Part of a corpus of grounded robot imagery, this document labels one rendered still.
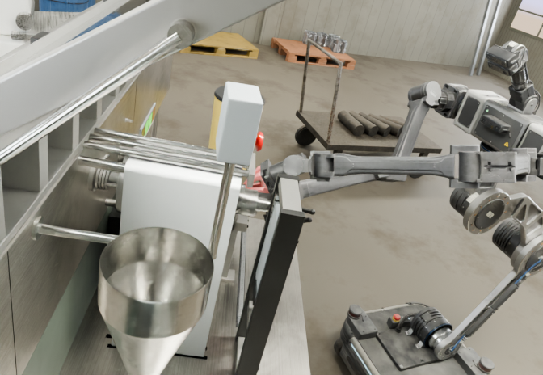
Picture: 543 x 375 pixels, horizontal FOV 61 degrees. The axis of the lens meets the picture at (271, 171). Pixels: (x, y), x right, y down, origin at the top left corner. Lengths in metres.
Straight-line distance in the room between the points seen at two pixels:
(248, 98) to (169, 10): 0.37
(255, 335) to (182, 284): 0.46
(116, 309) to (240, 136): 0.27
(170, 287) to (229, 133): 0.24
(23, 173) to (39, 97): 0.53
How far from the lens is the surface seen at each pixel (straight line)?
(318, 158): 1.29
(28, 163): 0.83
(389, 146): 4.36
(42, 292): 0.97
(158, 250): 0.68
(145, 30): 0.28
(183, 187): 0.97
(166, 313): 0.57
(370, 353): 2.42
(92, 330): 1.36
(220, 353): 1.33
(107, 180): 1.10
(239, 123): 0.64
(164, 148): 1.01
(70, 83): 0.31
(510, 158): 1.25
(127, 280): 0.69
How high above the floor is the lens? 1.93
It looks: 28 degrees down
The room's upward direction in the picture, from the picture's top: 14 degrees clockwise
